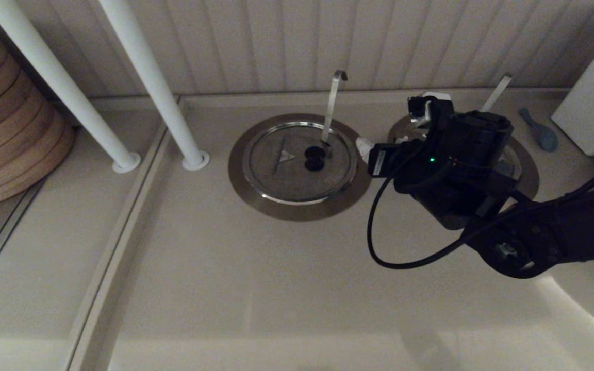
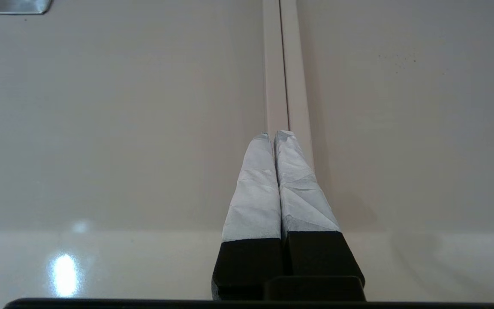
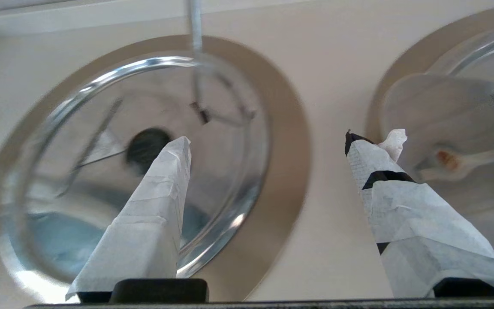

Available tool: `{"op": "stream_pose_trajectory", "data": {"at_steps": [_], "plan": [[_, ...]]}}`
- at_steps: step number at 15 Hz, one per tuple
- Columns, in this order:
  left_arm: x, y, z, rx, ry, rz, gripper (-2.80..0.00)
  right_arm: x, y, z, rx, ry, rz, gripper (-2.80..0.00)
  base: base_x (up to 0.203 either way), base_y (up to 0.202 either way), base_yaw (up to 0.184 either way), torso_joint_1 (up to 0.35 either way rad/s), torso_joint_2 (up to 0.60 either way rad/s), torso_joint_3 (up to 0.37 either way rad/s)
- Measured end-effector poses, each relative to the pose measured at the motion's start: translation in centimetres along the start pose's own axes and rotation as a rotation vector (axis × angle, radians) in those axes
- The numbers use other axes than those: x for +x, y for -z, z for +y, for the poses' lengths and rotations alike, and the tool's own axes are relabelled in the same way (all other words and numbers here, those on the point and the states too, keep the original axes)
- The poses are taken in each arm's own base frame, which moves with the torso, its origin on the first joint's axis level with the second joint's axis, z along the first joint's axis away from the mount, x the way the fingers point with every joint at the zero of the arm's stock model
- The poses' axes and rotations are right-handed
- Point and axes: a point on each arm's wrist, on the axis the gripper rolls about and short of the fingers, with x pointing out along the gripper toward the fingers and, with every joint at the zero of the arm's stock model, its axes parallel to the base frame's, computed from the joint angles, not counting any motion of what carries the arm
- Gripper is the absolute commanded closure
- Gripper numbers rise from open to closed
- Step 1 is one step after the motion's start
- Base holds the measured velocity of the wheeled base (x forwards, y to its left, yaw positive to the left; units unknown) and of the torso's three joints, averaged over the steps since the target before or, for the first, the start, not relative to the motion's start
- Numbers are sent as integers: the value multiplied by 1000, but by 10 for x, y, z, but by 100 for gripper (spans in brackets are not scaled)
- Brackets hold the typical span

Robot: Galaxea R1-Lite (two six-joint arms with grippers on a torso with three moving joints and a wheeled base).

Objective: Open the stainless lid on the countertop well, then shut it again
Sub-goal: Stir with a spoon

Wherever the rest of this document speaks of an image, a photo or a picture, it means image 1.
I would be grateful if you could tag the round steel lid black knob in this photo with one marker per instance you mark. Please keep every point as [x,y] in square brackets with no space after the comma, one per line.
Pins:
[276,180]

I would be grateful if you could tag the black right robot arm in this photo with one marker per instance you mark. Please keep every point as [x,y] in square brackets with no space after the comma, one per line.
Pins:
[586,226]

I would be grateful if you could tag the white and teal striped box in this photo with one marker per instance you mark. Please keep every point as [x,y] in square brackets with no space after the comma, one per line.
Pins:
[586,108]

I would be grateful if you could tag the white round pole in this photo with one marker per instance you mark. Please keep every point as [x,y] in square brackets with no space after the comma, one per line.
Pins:
[60,82]
[147,77]

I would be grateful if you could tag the brushed steel well collar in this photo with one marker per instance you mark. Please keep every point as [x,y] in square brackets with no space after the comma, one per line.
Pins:
[529,170]
[297,211]

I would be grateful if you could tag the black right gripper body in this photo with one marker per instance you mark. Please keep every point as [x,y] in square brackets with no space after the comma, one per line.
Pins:
[462,170]

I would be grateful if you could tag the blue plastic spoon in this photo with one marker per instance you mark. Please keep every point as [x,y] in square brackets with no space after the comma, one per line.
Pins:
[544,136]

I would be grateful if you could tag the hinged steel lid black knob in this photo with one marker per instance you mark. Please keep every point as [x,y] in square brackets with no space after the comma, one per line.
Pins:
[509,165]

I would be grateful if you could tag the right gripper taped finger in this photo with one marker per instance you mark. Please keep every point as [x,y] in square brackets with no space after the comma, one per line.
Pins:
[366,149]

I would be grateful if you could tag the bamboo steamer stack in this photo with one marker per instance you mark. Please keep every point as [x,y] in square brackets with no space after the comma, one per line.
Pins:
[8,129]

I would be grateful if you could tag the small right wrist camera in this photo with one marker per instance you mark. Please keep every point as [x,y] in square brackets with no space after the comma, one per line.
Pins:
[423,108]

